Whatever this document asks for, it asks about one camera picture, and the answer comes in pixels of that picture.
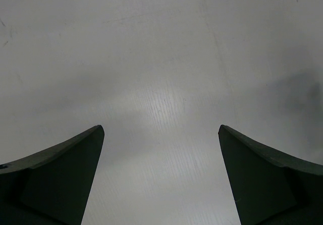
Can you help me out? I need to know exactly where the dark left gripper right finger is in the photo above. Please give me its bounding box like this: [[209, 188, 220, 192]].
[[218, 125, 322, 224]]

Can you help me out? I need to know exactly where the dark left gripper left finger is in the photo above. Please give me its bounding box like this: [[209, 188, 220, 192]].
[[1, 125, 104, 224]]

